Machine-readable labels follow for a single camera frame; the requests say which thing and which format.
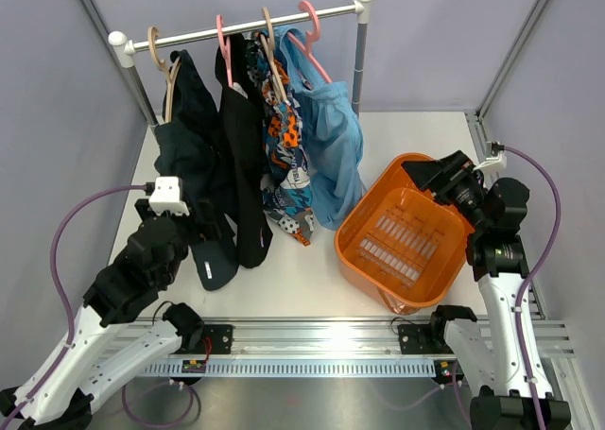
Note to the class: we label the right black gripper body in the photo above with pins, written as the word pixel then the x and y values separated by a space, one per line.
pixel 463 192

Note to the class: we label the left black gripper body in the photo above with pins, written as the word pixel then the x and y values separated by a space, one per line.
pixel 193 232

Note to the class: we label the dark navy shorts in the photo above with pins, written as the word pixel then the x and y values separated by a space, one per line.
pixel 193 147

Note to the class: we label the colourful patterned shorts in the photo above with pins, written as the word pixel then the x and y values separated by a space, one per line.
pixel 285 184

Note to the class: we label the black shorts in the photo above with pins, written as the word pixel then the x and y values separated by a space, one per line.
pixel 242 112

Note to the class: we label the beige wooden hanger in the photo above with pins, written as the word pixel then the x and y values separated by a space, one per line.
pixel 273 52
pixel 170 72

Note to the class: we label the pink plastic hanger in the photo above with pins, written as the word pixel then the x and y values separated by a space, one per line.
pixel 311 37
pixel 225 49

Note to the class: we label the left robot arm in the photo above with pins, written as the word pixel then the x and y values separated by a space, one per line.
pixel 74 381

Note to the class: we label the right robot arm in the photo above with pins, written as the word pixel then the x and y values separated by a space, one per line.
pixel 506 375

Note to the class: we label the light blue shorts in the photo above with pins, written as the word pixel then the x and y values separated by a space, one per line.
pixel 332 137

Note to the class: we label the orange plastic basket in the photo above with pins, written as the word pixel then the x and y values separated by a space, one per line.
pixel 398 246

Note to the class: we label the white clothes rack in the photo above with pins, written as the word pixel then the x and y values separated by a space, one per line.
pixel 125 49

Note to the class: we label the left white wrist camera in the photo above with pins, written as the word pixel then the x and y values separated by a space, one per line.
pixel 165 195

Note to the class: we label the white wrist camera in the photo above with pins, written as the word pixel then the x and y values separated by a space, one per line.
pixel 165 195
pixel 495 161

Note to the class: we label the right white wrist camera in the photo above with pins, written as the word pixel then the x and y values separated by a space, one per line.
pixel 495 161

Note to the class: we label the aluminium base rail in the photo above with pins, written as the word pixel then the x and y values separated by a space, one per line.
pixel 336 338

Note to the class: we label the white slotted cable duct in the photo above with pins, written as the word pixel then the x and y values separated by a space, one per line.
pixel 293 368

